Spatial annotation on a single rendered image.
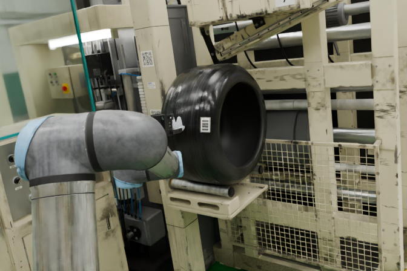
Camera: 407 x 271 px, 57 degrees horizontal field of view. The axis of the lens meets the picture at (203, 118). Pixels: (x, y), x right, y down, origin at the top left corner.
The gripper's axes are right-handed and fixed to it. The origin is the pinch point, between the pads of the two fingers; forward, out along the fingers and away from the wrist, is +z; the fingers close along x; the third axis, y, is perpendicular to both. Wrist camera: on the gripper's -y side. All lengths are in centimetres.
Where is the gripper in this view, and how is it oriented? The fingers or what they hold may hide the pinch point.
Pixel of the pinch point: (181, 128)
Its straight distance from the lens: 152.1
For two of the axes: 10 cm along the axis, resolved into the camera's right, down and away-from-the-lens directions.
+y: -0.6, -9.9, -1.1
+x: -8.0, -0.1, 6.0
